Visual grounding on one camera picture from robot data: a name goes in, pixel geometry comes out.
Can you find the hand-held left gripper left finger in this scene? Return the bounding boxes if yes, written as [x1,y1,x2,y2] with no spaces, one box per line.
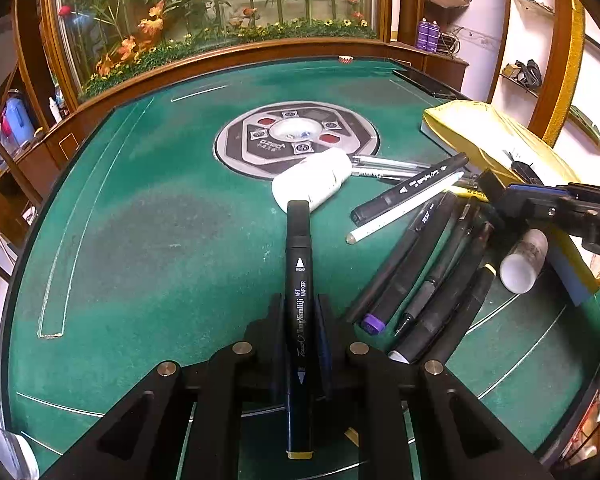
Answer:
[40,294,287,480]

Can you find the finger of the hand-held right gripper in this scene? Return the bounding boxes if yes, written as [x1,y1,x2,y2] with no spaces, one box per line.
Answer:
[497,199,588,233]
[480,169,600,211]

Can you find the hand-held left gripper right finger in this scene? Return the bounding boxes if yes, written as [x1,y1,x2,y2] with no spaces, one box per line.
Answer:
[314,294,556,480]

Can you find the yellow black pen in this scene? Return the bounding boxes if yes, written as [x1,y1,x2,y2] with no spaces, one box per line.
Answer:
[450,187,491,204]

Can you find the black art marker yellow end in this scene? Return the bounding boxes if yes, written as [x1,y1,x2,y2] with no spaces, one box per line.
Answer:
[284,200,315,461]

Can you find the yellow pencil bag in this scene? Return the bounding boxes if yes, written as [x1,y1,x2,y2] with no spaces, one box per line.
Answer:
[421,100,600,307]

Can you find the black fine-tip pen rubber grip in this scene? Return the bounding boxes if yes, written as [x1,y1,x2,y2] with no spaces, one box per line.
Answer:
[394,197,481,338]

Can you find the black marker purple end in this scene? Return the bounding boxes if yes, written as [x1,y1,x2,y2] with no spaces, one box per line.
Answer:
[362,191,460,335]

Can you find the white glue stick tube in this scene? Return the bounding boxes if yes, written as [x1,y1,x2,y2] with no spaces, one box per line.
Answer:
[499,228,550,294]

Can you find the slim black pen white print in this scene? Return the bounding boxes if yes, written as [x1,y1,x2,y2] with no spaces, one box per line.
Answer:
[343,199,443,325]

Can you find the black tool on shelf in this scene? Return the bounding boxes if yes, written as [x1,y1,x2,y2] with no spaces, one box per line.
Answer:
[516,60,543,88]

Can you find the black marker white print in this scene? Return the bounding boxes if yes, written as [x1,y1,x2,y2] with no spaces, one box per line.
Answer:
[351,152,470,226]

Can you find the black marker pale yellow end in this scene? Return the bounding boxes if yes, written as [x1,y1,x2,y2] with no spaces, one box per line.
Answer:
[420,262,498,366]

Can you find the thick black marker white end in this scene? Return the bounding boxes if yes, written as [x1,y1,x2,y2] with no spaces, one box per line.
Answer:
[387,221,496,365]

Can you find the white pencil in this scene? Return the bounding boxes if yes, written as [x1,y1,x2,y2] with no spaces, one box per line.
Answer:
[346,171,466,246]

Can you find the silver pens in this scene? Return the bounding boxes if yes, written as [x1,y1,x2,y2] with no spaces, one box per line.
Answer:
[352,154,436,172]

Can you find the black table corner tray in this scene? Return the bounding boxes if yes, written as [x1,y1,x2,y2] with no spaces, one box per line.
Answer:
[392,67,473,101]

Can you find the clear gel pen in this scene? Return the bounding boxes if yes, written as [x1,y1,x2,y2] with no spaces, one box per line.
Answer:
[350,167,421,182]

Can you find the white plastic bottle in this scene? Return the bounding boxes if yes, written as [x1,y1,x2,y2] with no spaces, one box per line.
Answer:
[271,147,353,212]

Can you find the grey round table console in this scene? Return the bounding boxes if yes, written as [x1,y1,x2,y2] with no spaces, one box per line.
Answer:
[213,103,381,181]

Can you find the brown wooden shelf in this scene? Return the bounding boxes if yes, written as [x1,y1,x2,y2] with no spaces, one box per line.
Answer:
[425,0,473,26]

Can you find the artificial flower display window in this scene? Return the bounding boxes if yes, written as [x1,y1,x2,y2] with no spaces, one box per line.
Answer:
[42,0,393,103]

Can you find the wire basket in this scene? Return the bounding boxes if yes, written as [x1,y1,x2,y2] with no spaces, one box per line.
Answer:
[440,30,464,56]

